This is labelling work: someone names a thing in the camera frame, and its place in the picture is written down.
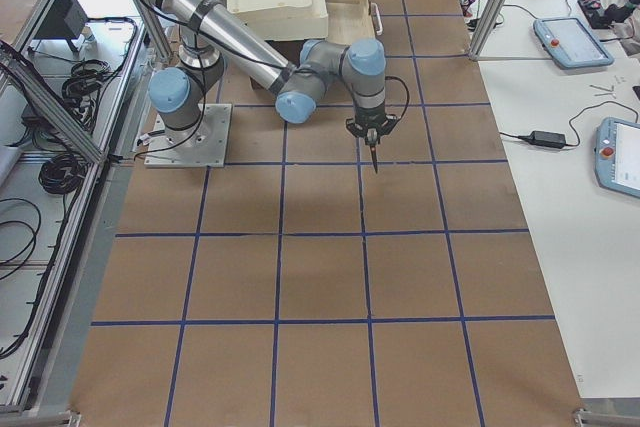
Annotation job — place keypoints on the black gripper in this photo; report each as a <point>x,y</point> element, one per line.
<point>369,120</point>

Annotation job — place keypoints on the grey orange handled scissors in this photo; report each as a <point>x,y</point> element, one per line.
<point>373,152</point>

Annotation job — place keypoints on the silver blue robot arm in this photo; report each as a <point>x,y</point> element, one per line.
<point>360,66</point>

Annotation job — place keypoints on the black power adapter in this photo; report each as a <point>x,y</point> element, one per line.
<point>544,139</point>

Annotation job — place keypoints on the upper blue teach pendant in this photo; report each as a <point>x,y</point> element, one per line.
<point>570,43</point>

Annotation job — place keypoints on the blue teach pendant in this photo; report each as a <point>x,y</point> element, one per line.
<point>617,156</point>
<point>570,43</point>

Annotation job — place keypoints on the lower blue teach pendant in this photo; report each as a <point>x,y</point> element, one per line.
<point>617,156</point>

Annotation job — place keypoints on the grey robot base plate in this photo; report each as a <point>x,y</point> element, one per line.
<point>206,147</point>

